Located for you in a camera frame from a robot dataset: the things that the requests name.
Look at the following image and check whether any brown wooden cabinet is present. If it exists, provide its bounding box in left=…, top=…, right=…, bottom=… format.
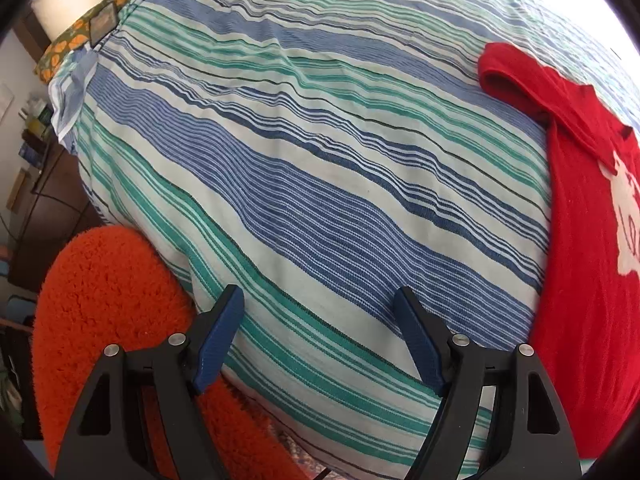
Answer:
left=10, top=142, right=103, bottom=292

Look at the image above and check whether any orange green floral sheet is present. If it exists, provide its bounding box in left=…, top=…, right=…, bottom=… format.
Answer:
left=34, top=0, right=196, bottom=83

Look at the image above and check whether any blue green striped blanket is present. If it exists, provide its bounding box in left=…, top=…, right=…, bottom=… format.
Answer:
left=50, top=0, right=640, bottom=476

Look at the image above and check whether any beige headboard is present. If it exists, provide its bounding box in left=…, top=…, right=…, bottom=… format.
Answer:
left=30, top=0, right=126, bottom=43

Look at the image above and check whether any pale blue cloth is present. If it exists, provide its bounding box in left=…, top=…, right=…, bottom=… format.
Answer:
left=50, top=47, right=101, bottom=147

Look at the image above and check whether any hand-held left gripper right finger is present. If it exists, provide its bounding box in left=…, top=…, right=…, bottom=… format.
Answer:
left=392, top=286, right=583, bottom=480

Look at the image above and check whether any orange fluffy rug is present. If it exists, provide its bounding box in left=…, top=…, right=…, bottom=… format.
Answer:
left=31, top=226, right=311, bottom=480

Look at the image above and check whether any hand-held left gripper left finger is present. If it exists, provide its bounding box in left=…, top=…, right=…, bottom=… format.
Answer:
left=54, top=284, right=246, bottom=480

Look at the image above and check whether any red knit sweater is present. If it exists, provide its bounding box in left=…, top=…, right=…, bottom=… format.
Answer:
left=477, top=42, right=640, bottom=461

